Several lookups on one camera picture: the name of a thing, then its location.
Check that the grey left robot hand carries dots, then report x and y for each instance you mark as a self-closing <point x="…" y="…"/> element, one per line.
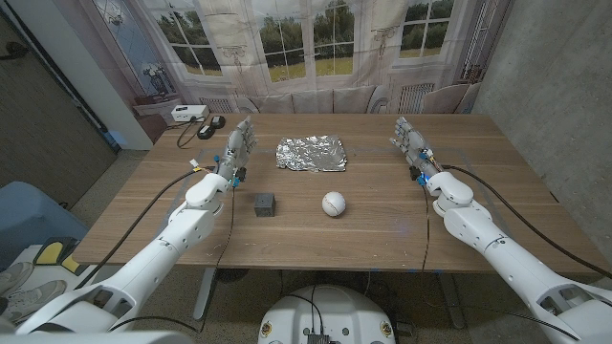
<point x="236" y="148"/>

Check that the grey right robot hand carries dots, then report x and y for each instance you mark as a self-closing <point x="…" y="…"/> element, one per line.
<point x="413" y="145"/>

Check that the dark grey cube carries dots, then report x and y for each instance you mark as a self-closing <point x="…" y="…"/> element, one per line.
<point x="264" y="205"/>

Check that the crinkled aluminum foil sheet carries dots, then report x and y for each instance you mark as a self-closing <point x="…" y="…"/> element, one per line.
<point x="311" y="153"/>

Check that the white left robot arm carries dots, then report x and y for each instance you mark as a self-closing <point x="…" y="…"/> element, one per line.
<point x="158" y="253"/>

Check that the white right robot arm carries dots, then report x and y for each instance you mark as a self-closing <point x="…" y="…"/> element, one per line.
<point x="502" y="258"/>

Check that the white ball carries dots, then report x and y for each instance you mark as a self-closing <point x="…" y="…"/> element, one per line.
<point x="334" y="204"/>

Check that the black power adapter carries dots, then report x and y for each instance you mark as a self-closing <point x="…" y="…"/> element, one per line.
<point x="218" y="122"/>
<point x="205" y="132"/>

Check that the printed window backdrop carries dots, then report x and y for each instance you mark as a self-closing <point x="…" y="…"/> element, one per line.
<point x="311" y="28"/>

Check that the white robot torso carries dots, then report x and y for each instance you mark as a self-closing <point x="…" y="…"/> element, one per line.
<point x="327" y="315"/>

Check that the yellow and black pedal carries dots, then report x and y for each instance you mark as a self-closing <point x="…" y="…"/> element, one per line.
<point x="50" y="252"/>

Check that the blue chair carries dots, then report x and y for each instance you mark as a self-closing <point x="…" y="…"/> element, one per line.
<point x="28" y="215"/>

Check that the white floor platform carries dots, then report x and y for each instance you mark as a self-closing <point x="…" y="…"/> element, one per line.
<point x="24" y="252"/>

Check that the grey sneaker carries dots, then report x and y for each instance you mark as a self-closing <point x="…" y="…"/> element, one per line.
<point x="33" y="298"/>
<point x="14" y="277"/>

